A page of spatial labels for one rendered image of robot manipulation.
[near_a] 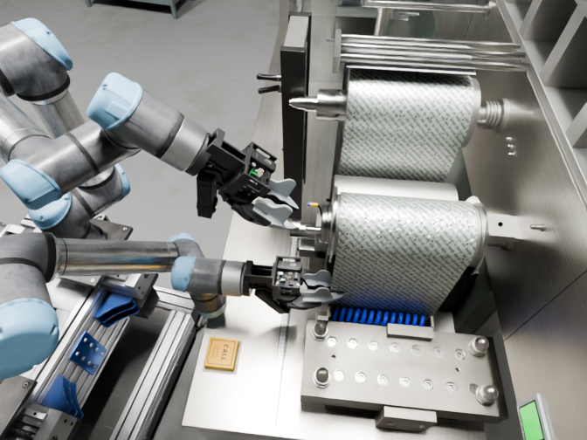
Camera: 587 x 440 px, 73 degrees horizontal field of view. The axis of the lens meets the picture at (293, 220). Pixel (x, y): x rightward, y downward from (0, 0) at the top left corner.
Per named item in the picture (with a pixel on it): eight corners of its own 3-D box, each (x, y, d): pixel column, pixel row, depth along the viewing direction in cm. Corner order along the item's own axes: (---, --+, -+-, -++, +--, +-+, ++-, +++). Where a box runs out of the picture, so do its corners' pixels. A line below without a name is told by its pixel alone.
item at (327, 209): (323, 195, 77) (321, 219, 71) (334, 196, 77) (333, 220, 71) (321, 226, 82) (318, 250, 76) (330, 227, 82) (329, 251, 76)
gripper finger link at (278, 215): (309, 229, 66) (266, 196, 63) (286, 243, 70) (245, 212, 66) (313, 216, 68) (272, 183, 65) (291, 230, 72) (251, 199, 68)
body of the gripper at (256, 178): (275, 194, 61) (207, 152, 56) (244, 216, 67) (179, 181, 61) (280, 159, 66) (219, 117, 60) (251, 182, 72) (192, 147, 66)
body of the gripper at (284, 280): (300, 290, 78) (239, 284, 79) (300, 308, 85) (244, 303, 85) (304, 256, 82) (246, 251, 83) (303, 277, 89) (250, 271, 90)
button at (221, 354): (211, 340, 98) (210, 336, 97) (239, 342, 98) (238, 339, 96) (204, 368, 94) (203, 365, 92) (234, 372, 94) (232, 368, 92)
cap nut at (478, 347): (466, 339, 85) (473, 331, 82) (483, 340, 85) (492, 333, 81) (468, 356, 83) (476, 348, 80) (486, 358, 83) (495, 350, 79)
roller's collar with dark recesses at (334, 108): (317, 106, 89) (319, 81, 84) (344, 108, 89) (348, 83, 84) (315, 126, 85) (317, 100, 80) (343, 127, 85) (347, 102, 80)
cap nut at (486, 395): (473, 385, 80) (481, 379, 76) (492, 387, 79) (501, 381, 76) (476, 405, 77) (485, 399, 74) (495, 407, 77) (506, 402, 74)
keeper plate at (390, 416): (375, 416, 87) (383, 405, 78) (421, 422, 87) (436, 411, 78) (375, 429, 86) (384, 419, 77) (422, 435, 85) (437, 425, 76)
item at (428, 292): (328, 305, 91) (334, 264, 76) (431, 314, 90) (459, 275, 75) (328, 306, 91) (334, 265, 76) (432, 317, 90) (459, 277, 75)
